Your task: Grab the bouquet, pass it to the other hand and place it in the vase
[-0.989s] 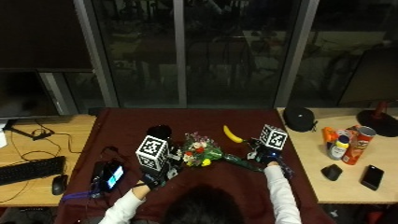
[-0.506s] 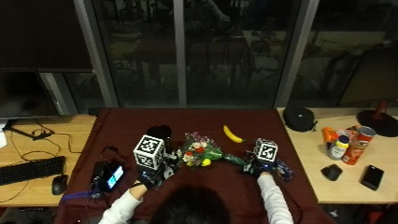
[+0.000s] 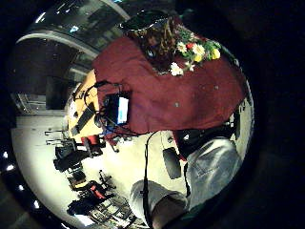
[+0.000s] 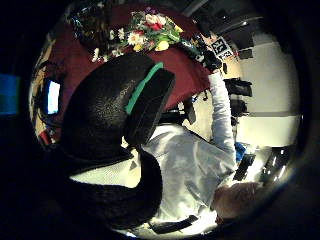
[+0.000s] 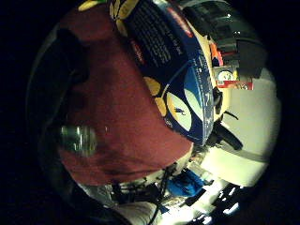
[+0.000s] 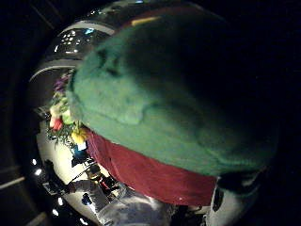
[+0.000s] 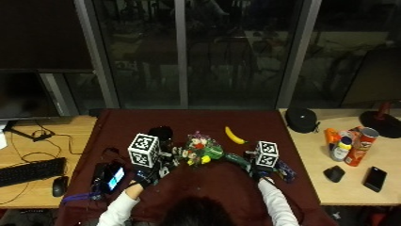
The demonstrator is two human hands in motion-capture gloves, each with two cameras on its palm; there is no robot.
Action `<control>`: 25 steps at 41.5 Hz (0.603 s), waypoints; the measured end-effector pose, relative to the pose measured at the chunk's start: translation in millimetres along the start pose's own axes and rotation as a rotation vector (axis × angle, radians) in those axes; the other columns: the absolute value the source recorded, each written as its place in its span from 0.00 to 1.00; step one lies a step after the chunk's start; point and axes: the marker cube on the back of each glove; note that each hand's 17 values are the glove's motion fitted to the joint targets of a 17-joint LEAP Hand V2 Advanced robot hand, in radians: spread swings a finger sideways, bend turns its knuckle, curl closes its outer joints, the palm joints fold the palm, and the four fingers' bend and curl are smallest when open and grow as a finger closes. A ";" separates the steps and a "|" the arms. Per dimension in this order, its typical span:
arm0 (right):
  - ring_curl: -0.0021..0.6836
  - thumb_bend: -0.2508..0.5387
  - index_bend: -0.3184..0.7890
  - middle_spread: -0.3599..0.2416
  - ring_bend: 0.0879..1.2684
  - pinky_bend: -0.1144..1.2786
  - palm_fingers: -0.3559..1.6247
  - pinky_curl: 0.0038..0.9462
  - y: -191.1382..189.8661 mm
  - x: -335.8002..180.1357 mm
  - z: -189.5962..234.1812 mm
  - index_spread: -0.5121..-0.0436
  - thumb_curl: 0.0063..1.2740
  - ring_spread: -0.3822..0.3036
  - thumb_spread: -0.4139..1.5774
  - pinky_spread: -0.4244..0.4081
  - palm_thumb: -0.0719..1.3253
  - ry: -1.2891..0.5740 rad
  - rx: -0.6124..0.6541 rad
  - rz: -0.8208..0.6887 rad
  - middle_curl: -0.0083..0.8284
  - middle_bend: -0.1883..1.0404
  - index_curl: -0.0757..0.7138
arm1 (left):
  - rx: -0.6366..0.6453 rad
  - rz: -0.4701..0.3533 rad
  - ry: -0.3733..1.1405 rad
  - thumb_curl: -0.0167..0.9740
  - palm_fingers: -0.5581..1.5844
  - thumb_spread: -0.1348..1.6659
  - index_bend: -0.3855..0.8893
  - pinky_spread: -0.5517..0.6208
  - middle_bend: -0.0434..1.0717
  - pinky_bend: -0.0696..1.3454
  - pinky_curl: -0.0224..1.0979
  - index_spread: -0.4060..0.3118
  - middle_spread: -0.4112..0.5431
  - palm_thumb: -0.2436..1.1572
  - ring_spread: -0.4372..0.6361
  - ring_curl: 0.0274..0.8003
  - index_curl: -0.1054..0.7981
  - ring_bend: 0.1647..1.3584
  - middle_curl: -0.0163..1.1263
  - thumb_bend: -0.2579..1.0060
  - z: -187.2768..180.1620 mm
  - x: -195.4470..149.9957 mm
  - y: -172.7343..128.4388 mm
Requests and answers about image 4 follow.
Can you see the colourful flower bouquet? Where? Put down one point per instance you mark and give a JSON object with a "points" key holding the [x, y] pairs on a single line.
{"points": [[150, 31]]}

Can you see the lit screen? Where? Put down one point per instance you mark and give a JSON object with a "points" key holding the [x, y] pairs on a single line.
{"points": [[53, 96]]}

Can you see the dark glass vase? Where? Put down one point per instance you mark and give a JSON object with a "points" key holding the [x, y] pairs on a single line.
{"points": [[89, 23]]}

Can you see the dark red tablecloth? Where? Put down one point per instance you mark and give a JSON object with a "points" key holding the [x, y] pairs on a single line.
{"points": [[186, 73]]}

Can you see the the person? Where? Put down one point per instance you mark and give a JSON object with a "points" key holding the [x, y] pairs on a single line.
{"points": [[186, 166]]}

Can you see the white marker cube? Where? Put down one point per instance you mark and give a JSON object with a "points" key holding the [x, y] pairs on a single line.
{"points": [[221, 47]]}

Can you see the black chair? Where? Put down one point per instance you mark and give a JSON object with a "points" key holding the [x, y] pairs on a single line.
{"points": [[238, 87]]}

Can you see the blue object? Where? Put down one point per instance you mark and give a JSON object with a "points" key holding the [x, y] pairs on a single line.
{"points": [[240, 150]]}

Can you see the black keyboard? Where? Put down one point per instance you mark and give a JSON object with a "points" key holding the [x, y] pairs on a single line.
{"points": [[244, 166]]}

